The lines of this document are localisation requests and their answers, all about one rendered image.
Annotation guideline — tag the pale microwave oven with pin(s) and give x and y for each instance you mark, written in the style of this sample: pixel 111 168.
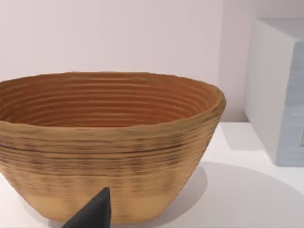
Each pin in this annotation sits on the pale microwave oven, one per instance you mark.
pixel 275 95

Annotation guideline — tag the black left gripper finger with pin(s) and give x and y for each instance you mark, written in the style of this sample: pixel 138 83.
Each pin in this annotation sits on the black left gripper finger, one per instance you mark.
pixel 97 212

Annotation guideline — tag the brown woven basket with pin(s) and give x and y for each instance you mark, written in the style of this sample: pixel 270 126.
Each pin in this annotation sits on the brown woven basket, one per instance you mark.
pixel 99 147

